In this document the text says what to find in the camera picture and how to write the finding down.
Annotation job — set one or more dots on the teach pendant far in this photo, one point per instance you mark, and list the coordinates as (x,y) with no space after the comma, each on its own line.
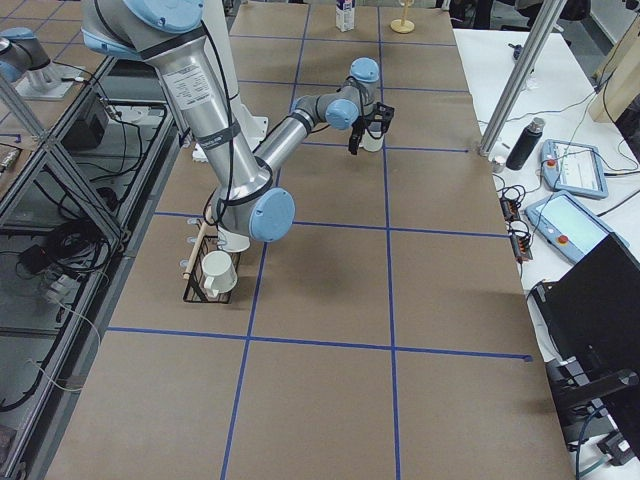
(573,167)

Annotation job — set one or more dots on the blue white milk carton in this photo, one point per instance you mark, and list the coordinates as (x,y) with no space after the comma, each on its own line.
(345,15)

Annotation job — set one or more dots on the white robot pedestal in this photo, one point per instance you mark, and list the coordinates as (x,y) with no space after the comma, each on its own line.
(240,115)

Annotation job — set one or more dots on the black water bottle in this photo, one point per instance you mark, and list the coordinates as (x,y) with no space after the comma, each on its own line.
(525,144)

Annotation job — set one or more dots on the white mug on rack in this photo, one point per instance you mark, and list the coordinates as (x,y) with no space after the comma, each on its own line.
(231,242)
(219,273)

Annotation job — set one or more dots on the teach pendant near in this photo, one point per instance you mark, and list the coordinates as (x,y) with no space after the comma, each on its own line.
(567,225)

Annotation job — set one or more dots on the teach pendant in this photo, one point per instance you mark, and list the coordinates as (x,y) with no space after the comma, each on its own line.
(567,225)
(573,167)

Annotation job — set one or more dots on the wooden cup tree stand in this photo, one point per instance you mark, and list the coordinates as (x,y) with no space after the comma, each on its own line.
(403,25)

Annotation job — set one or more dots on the white ribbed mug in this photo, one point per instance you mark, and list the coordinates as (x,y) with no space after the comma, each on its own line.
(371,145)

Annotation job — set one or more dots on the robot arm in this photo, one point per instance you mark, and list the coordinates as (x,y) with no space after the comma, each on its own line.
(22,54)
(171,36)

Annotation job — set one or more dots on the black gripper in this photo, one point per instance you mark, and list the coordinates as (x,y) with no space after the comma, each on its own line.
(357,129)

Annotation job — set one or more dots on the aluminium frame post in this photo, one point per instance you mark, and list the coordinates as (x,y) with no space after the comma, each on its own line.
(549,14)

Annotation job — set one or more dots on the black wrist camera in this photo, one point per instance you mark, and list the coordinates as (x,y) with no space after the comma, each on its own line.
(382,116)

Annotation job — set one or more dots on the black monitor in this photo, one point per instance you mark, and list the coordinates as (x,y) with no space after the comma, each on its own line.
(592,315)

